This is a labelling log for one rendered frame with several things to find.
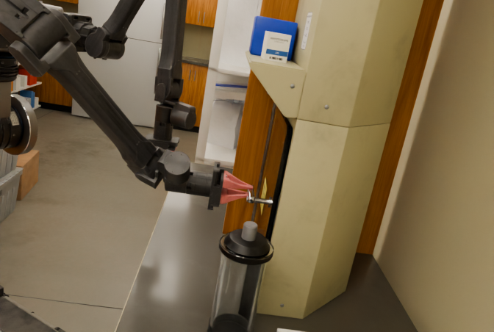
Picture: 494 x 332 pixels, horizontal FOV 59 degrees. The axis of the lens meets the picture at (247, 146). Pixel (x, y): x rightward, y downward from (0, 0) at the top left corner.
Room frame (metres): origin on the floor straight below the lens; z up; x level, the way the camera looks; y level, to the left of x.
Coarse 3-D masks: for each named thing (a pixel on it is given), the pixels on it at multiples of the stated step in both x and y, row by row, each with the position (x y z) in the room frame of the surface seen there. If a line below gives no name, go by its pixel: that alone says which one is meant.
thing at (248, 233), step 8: (248, 224) 0.77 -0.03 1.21; (256, 224) 0.78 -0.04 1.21; (232, 232) 0.78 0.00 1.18; (240, 232) 0.79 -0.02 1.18; (248, 232) 0.76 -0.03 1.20; (256, 232) 0.77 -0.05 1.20; (224, 240) 0.77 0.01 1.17; (232, 240) 0.75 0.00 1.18; (240, 240) 0.76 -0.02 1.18; (248, 240) 0.76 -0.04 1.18; (256, 240) 0.77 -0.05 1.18; (264, 240) 0.77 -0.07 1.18; (232, 248) 0.74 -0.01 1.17; (240, 248) 0.73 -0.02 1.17; (248, 248) 0.73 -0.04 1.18; (256, 248) 0.74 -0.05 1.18; (264, 248) 0.75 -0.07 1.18
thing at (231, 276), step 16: (224, 256) 0.75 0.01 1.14; (240, 256) 0.72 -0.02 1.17; (256, 256) 0.73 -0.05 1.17; (224, 272) 0.74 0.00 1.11; (240, 272) 0.73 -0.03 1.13; (256, 272) 0.73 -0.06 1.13; (224, 288) 0.74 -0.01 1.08; (240, 288) 0.73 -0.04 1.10; (256, 288) 0.74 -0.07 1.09; (224, 304) 0.73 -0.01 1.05; (240, 304) 0.73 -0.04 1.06; (256, 304) 0.75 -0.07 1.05; (224, 320) 0.73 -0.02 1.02; (240, 320) 0.73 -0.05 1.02
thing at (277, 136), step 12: (276, 108) 1.12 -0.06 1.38; (276, 120) 1.08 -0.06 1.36; (276, 132) 1.03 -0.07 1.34; (288, 132) 0.88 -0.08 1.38; (276, 144) 0.99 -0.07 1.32; (276, 156) 0.95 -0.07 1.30; (264, 168) 1.14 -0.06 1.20; (276, 168) 0.92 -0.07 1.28; (264, 180) 1.09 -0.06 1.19; (276, 180) 0.88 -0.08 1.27; (276, 192) 0.88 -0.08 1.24; (264, 204) 1.00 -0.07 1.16; (264, 216) 0.96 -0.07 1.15; (264, 228) 0.92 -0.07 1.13
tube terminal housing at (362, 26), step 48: (336, 0) 0.88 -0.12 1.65; (384, 0) 0.90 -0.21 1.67; (336, 48) 0.88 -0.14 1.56; (384, 48) 0.94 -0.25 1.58; (336, 96) 0.88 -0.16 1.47; (384, 96) 0.98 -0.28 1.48; (336, 144) 0.88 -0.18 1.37; (288, 192) 0.87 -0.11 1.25; (336, 192) 0.89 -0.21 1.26; (288, 240) 0.88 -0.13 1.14; (336, 240) 0.94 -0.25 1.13; (288, 288) 0.88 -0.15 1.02; (336, 288) 0.99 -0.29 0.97
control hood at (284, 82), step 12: (252, 60) 0.88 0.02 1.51; (264, 60) 0.94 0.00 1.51; (264, 72) 0.87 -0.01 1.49; (276, 72) 0.87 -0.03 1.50; (288, 72) 0.87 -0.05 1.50; (300, 72) 0.87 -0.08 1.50; (264, 84) 0.87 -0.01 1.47; (276, 84) 0.87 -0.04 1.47; (288, 84) 0.87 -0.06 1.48; (300, 84) 0.87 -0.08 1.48; (276, 96) 0.87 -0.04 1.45; (288, 96) 0.87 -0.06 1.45; (300, 96) 0.88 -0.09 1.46; (288, 108) 0.87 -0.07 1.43
